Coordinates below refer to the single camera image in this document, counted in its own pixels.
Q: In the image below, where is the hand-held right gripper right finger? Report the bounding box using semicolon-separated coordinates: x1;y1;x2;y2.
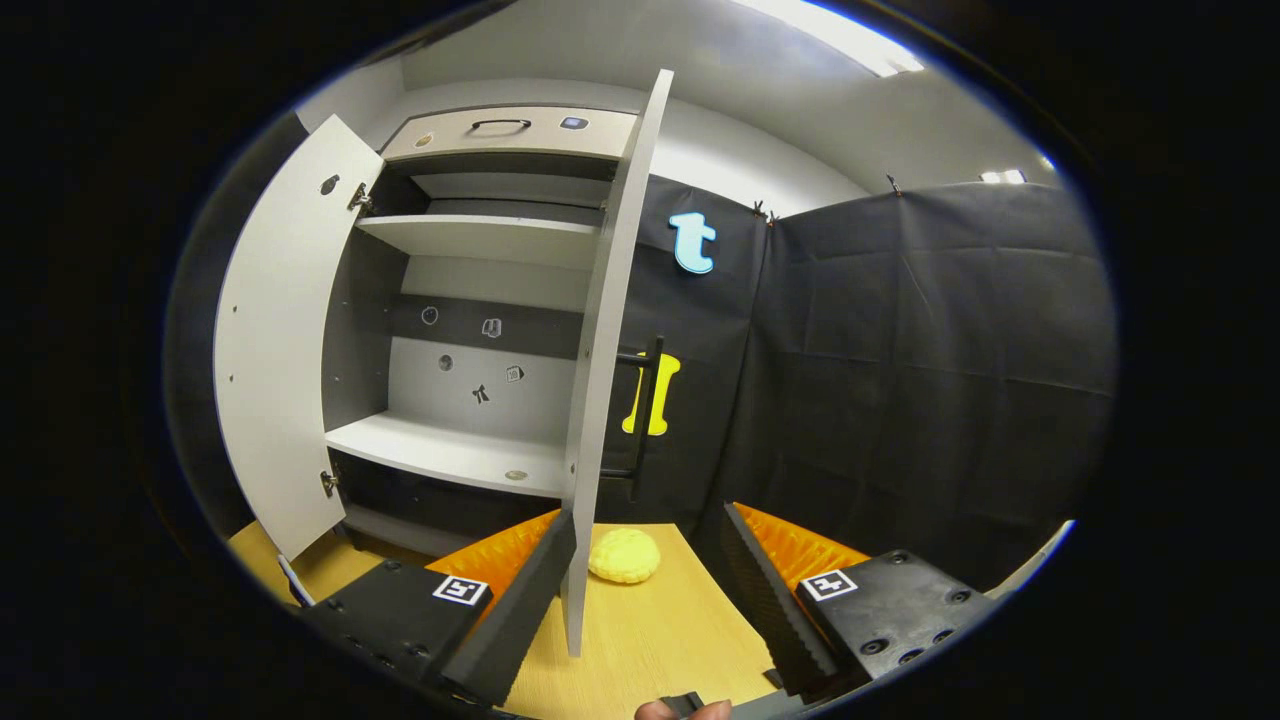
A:
720;502;996;701

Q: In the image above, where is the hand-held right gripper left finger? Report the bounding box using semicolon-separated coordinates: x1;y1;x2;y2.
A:
300;508;579;706

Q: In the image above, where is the grey wooden cabinet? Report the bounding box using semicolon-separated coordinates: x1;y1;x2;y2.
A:
320;105;641;561

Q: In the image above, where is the grey cabinet door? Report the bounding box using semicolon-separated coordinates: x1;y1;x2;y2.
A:
560;68;676;659
213;113;386;563

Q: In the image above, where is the wide grey cabinet shelf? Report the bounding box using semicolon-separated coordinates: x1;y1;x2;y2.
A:
325;410;569;499

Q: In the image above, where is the thick grey cabinet shelf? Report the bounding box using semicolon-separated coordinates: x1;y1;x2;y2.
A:
355;214;604;271

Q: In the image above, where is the yellow round sponge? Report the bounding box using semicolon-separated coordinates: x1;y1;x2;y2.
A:
587;527;662;586

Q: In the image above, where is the black backdrop cloth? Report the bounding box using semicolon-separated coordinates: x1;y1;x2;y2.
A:
600;175;1119;596

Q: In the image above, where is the black door handle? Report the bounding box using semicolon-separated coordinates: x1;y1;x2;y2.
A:
600;335;666;501

